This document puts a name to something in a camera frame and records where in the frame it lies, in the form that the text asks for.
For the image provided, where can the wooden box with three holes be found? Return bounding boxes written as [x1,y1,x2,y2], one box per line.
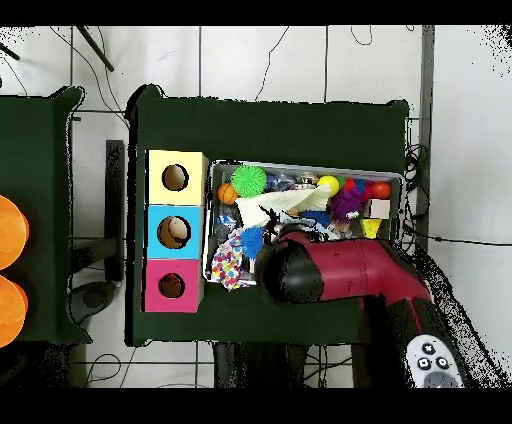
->
[142,148,211,314]

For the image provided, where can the colourful polka dot cloth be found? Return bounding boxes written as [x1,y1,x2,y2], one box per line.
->
[211,235,251,291]

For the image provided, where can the green spiky ball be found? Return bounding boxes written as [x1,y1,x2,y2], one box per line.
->
[231,164,269,200]

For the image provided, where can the black upright panel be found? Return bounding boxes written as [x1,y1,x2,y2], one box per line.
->
[105,139,126,283]

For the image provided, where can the black rod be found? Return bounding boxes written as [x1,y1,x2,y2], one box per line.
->
[75,26,116,73]
[0,41,21,62]

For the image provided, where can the dark green table cloth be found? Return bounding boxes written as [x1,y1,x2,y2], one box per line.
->
[126,83,411,347]

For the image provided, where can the orange round bowl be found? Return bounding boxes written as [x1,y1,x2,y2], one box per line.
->
[0,195,31,271]
[0,275,29,349]

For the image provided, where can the dark green covered side table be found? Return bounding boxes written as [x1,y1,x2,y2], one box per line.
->
[0,86,85,345]

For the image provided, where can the plain wooden block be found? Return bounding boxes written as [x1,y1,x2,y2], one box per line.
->
[363,199,392,221]

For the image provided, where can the yellow triangular block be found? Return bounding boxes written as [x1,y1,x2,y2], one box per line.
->
[359,218,384,240]

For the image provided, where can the orange basketball toy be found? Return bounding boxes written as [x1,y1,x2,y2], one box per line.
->
[216,182,241,206]

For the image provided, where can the yellow ball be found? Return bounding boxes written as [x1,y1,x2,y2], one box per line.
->
[318,174,341,198]

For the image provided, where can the clear mesh bin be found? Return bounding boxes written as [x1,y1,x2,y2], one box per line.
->
[203,162,405,293]

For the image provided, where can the small orange ball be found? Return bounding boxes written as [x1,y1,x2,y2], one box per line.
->
[371,181,393,201]

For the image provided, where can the cream yellow cloth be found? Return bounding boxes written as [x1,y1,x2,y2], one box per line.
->
[235,185,333,229]

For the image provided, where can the grey floor stand base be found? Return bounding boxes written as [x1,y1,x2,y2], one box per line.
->
[70,238,119,325]

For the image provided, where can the purple plush toy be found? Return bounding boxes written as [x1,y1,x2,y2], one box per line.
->
[331,187,364,225]

